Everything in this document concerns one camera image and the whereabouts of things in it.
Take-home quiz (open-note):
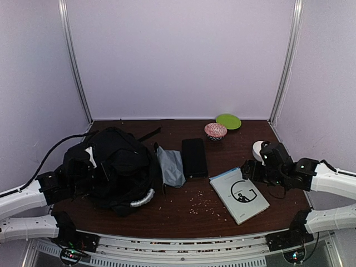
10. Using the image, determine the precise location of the grey plastic bag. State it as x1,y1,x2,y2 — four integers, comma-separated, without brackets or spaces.
154,142,186,195

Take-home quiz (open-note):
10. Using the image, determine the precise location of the aluminium frame post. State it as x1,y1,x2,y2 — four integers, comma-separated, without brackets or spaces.
58,0,93,124
269,0,304,126

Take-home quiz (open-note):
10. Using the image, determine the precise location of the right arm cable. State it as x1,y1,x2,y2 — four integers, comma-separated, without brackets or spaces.
318,159,356,177

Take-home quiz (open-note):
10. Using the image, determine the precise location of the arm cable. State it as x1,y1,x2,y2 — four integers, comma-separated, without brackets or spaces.
318,159,356,177
0,132,95,195

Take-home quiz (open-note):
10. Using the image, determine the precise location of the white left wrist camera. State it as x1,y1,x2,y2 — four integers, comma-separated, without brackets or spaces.
85,146,97,169

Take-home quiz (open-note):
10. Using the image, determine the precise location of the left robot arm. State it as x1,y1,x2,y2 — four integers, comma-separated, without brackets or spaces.
1,169,80,247

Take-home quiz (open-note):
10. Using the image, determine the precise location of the left aluminium frame post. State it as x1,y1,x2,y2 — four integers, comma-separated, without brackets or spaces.
58,0,93,124

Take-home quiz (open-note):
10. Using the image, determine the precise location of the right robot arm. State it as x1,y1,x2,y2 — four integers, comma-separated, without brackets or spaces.
240,141,355,246

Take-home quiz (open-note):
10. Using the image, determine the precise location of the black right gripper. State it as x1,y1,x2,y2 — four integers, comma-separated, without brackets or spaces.
241,160,286,188

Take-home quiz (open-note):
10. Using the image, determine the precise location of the right aluminium frame post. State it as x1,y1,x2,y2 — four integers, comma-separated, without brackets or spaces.
269,0,304,126

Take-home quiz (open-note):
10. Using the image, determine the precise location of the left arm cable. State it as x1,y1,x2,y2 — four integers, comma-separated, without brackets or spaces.
0,132,95,195

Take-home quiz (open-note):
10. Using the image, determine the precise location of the white bowl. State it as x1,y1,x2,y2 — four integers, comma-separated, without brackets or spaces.
252,141,270,162

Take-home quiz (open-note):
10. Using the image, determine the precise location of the black leather pouch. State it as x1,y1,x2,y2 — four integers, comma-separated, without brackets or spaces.
182,138,209,178

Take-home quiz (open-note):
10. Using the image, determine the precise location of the red patterned bowl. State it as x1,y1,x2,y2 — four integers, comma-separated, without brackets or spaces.
204,123,228,141

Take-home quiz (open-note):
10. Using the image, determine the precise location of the green plate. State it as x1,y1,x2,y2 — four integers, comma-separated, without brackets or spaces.
215,113,242,130

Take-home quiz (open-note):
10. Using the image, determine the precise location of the black student backpack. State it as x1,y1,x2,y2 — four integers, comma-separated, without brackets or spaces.
58,127,162,217

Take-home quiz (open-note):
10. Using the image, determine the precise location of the grey reader book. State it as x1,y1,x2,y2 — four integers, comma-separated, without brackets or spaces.
209,167,270,225

